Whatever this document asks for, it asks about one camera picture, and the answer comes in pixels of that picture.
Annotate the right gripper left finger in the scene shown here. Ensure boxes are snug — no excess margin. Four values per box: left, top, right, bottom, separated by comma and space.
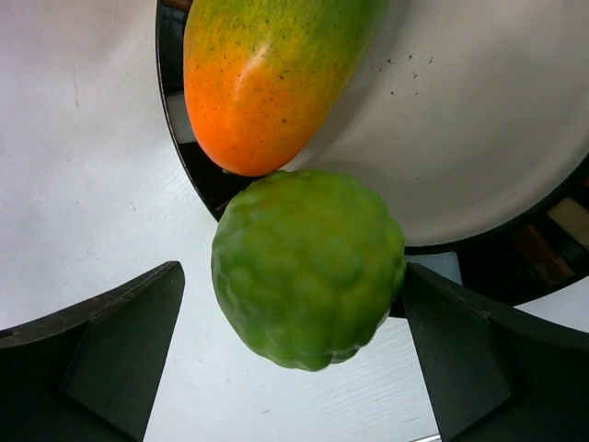
1, 262, 185, 441

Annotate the orange green fake mango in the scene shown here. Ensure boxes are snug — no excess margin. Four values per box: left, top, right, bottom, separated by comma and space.
183, 0, 388, 177

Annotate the black rimmed white plate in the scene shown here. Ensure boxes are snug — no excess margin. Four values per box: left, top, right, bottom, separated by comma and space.
154, 0, 589, 319

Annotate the green fake custard apple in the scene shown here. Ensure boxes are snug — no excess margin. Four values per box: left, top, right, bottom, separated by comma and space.
211, 169, 406, 371

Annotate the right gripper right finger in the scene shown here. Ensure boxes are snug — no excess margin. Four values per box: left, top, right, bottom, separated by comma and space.
402, 263, 588, 441

